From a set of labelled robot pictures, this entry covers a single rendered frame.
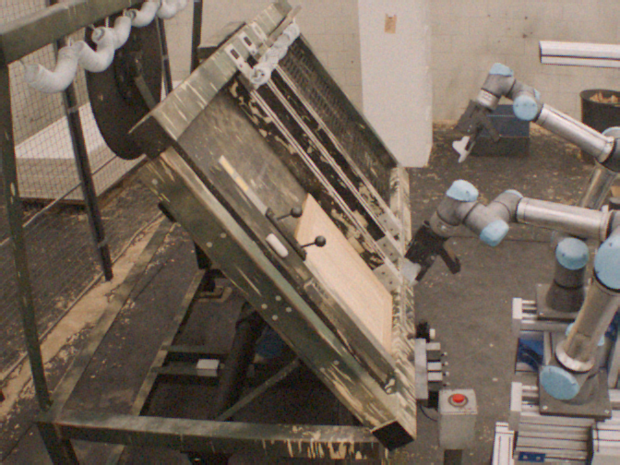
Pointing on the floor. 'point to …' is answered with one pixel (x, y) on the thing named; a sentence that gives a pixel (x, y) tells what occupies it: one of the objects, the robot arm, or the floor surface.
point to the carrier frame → (211, 450)
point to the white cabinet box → (398, 75)
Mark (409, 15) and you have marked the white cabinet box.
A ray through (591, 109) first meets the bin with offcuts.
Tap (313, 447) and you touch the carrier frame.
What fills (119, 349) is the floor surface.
